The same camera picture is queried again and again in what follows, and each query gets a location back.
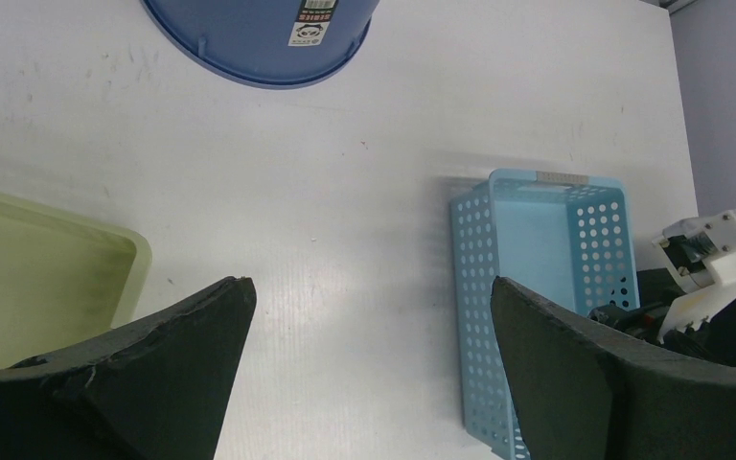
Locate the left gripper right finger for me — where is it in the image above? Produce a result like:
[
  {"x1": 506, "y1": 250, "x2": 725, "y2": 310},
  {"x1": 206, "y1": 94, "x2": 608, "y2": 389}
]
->
[{"x1": 491, "y1": 277, "x2": 736, "y2": 459}]

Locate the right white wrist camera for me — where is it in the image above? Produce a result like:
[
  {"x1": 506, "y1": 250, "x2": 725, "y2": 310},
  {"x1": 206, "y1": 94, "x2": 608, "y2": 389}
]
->
[{"x1": 651, "y1": 209, "x2": 736, "y2": 343}]

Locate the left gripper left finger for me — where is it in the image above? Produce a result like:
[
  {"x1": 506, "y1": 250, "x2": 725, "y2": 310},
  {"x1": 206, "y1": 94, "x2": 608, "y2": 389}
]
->
[{"x1": 0, "y1": 277, "x2": 257, "y2": 459}]

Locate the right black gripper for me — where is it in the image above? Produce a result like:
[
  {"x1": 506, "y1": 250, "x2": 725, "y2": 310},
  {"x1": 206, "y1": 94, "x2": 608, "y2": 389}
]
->
[{"x1": 586, "y1": 257, "x2": 736, "y2": 376}]

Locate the large blue plastic bucket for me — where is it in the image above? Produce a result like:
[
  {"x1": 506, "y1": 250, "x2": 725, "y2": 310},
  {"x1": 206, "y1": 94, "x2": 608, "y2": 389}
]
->
[{"x1": 142, "y1": 0, "x2": 379, "y2": 90}]

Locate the light blue perforated basket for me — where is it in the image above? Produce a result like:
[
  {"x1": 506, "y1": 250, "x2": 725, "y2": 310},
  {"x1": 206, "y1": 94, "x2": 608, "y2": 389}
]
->
[{"x1": 449, "y1": 169, "x2": 639, "y2": 459}]

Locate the yellow-green perforated basket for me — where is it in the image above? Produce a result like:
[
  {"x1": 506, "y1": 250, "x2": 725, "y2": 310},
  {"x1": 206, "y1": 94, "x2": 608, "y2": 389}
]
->
[{"x1": 0, "y1": 193, "x2": 152, "y2": 368}]

